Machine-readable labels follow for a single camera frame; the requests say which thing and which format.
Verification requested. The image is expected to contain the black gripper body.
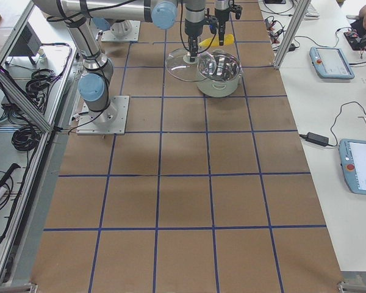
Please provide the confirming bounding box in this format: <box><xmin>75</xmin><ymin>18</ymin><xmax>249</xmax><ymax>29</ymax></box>
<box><xmin>185</xmin><ymin>18</ymin><xmax>205</xmax><ymax>49</ymax></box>
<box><xmin>214</xmin><ymin>0</ymin><xmax>229</xmax><ymax>32</ymax></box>

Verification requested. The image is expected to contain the yellow corn cob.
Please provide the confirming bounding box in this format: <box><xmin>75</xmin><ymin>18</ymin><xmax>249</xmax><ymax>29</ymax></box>
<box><xmin>199</xmin><ymin>34</ymin><xmax>235</xmax><ymax>48</ymax></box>

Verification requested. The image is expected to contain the glass pot lid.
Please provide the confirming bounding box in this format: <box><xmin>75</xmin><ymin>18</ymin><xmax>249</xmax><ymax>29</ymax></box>
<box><xmin>165</xmin><ymin>48</ymin><xmax>217</xmax><ymax>82</ymax></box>

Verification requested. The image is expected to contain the pale green cooking pot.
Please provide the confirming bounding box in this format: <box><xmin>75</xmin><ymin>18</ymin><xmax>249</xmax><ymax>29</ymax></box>
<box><xmin>196</xmin><ymin>49</ymin><xmax>243</xmax><ymax>98</ymax></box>

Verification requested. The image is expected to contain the blue teach pendant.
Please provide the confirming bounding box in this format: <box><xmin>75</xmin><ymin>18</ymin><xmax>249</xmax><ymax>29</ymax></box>
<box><xmin>309</xmin><ymin>47</ymin><xmax>354</xmax><ymax>80</ymax></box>
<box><xmin>339</xmin><ymin>139</ymin><xmax>366</xmax><ymax>195</ymax></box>

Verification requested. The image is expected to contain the black power adapter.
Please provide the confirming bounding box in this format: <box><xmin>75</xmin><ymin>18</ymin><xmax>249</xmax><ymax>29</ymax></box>
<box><xmin>299</xmin><ymin>132</ymin><xmax>329</xmax><ymax>147</ymax></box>

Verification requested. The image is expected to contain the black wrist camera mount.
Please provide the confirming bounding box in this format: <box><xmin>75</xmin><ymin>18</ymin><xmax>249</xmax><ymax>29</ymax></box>
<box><xmin>229</xmin><ymin>4</ymin><xmax>242</xmax><ymax>20</ymax></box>
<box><xmin>204</xmin><ymin>15</ymin><xmax>218</xmax><ymax>35</ymax></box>

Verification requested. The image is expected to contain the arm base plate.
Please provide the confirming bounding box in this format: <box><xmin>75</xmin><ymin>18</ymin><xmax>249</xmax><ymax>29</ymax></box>
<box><xmin>101</xmin><ymin>20</ymin><xmax>141</xmax><ymax>43</ymax></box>
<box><xmin>75</xmin><ymin>96</ymin><xmax>130</xmax><ymax>135</ymax></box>

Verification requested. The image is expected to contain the aluminium frame post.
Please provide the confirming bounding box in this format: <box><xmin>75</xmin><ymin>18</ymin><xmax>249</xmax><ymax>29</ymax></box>
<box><xmin>273</xmin><ymin>0</ymin><xmax>310</xmax><ymax>70</ymax></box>

